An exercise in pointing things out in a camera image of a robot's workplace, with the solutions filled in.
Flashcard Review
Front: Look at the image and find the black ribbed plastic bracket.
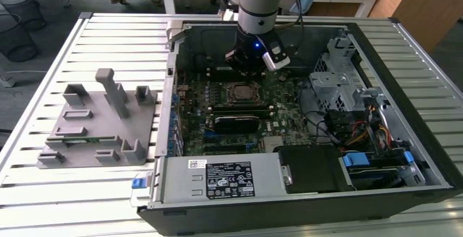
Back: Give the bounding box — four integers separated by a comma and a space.
323, 110, 359, 133

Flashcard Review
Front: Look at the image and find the black wire waste bin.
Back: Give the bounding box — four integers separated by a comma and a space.
0, 13, 39, 63
0, 0, 47, 30

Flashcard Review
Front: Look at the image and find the black disk drive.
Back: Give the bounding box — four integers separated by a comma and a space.
347, 166, 404, 190

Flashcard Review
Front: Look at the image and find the blue disk carrier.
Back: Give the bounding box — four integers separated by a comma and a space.
342, 152, 371, 169

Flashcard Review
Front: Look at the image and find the silver metal drive cage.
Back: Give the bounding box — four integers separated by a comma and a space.
309, 37, 384, 113

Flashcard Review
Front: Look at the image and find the green motherboard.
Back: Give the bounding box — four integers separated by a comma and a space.
173, 68, 312, 156

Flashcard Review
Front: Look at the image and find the black open PC case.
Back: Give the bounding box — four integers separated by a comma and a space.
136, 20, 463, 236

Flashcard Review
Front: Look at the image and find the grey furniture foot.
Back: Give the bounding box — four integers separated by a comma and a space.
0, 67, 17, 88

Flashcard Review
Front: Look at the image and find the silver power supply unit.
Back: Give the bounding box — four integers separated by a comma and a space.
148, 154, 289, 208

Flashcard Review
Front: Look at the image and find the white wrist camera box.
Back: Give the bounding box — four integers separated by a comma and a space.
260, 37, 292, 72

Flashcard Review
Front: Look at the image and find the CPU socket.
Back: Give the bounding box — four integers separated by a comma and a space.
224, 82, 261, 105

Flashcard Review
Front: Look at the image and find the silver chipset heatsink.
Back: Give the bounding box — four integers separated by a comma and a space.
263, 136, 285, 153

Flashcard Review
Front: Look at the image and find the black RAM slot bank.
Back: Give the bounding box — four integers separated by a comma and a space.
205, 66, 267, 82
211, 104, 272, 117

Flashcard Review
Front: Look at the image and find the coloured power wire bundle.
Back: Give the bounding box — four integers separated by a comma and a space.
339, 104, 398, 156

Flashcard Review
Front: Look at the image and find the silver topped CPU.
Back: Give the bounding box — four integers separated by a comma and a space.
233, 85, 255, 99

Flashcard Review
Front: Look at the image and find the green RAM stick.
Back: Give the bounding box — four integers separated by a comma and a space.
63, 137, 116, 143

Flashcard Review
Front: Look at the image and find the grey parts rack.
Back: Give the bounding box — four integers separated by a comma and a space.
36, 68, 161, 170

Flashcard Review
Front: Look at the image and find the metal socket cover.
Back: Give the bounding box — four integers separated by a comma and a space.
225, 83, 261, 105

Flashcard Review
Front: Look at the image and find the wooden cabinet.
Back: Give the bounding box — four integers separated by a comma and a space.
368, 0, 463, 56

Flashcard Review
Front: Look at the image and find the black plastic shroud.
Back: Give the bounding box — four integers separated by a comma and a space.
277, 144, 354, 194

